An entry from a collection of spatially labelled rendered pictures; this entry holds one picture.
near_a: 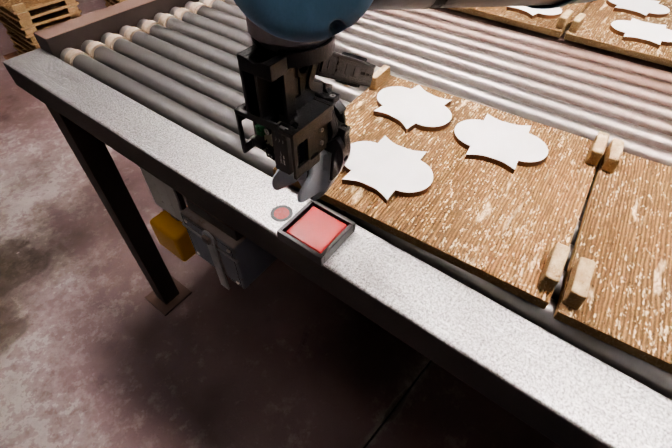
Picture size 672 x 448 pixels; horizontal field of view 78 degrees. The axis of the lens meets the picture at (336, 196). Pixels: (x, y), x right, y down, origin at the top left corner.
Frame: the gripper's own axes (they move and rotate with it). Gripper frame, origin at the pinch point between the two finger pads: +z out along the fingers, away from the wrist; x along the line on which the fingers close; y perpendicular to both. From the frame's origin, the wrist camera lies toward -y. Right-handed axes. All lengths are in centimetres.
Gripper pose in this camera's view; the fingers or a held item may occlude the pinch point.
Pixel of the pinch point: (316, 187)
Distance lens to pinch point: 50.9
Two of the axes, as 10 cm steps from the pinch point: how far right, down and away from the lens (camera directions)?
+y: -5.8, 5.8, -5.7
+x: 8.1, 4.1, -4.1
